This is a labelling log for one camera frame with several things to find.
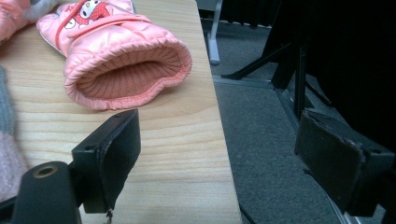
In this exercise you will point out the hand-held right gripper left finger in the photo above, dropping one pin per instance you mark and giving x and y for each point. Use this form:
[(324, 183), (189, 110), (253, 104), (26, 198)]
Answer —
[(106, 161)]

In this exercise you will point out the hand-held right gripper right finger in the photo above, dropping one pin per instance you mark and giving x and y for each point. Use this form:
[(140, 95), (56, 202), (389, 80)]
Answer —
[(336, 161)]

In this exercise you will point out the grey and pink knit glove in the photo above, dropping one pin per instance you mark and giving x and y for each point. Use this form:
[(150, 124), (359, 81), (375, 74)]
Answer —
[(6, 155)]

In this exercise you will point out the pink padded glove cartoon print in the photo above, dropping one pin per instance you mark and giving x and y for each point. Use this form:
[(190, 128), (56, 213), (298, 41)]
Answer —
[(124, 40)]

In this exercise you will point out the pink glove with grey palm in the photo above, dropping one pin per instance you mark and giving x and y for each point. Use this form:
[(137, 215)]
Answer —
[(12, 15)]

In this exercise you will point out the black tripod stand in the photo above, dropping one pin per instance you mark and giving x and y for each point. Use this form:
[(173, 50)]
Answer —
[(300, 87)]

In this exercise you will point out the dark curtain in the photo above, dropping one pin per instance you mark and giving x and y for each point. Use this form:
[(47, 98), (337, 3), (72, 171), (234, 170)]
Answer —
[(358, 62)]

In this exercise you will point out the white metal desk frame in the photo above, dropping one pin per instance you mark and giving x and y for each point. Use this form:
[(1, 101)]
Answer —
[(213, 46)]

